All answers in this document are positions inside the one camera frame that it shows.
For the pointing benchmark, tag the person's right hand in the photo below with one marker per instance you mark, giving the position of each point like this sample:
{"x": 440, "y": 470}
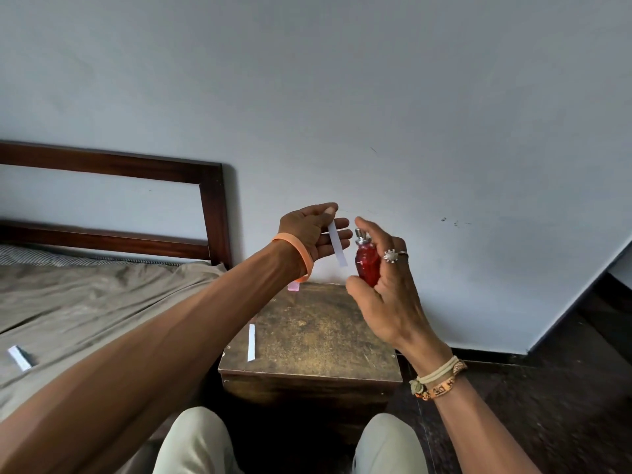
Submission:
{"x": 395, "y": 306}

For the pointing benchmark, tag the person's left hand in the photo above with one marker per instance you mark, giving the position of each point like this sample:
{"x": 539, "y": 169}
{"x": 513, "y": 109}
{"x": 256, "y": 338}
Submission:
{"x": 300, "y": 230}

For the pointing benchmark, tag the person's right thumb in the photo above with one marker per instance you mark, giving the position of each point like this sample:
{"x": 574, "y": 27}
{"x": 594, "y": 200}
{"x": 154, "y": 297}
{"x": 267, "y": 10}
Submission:
{"x": 358, "y": 291}

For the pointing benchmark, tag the person's left middle finger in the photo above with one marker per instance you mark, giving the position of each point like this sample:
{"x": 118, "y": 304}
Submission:
{"x": 326, "y": 239}

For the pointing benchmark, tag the person's left thumb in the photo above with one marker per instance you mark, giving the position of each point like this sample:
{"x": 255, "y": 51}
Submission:
{"x": 318, "y": 209}

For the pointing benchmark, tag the white paper test strip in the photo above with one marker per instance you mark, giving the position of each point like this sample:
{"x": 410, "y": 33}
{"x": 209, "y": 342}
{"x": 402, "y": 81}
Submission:
{"x": 251, "y": 343}
{"x": 337, "y": 246}
{"x": 19, "y": 358}

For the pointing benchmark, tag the red glass perfume bottle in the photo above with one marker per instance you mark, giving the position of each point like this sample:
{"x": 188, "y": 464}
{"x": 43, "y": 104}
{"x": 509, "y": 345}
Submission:
{"x": 368, "y": 264}

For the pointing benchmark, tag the person's left forearm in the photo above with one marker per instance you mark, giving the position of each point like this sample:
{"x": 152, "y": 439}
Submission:
{"x": 148, "y": 350}

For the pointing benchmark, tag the person's right forearm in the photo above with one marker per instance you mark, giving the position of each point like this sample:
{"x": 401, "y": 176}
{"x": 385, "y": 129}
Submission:
{"x": 474, "y": 434}

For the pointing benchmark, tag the orange rubber wristband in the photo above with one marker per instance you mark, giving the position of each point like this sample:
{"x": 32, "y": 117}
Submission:
{"x": 300, "y": 249}

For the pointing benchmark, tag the small pink paper piece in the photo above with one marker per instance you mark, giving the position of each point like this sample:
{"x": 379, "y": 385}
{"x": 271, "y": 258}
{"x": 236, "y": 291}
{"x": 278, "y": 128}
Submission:
{"x": 294, "y": 286}

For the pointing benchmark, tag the worn wooden stool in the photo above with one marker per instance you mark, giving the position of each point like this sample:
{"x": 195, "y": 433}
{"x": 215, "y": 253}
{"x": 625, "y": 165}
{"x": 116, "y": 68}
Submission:
{"x": 316, "y": 340}

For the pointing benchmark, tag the dark wooden bed headboard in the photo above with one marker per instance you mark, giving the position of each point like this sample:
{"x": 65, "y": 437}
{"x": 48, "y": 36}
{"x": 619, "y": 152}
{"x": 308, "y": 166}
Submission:
{"x": 215, "y": 207}

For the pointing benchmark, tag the person's right leg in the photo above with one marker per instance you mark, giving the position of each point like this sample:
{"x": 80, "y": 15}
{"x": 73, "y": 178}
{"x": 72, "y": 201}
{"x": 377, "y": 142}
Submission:
{"x": 387, "y": 446}

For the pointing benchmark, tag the person's leg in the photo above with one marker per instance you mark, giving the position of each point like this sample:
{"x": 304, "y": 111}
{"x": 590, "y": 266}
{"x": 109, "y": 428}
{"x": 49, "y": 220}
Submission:
{"x": 197, "y": 444}
{"x": 387, "y": 446}

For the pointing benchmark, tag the person's left leg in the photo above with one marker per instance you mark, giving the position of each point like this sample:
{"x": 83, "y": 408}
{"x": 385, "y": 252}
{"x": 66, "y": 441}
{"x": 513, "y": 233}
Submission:
{"x": 197, "y": 444}

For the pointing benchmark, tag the striped grey pillow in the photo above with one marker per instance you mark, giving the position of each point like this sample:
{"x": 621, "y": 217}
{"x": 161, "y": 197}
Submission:
{"x": 59, "y": 257}

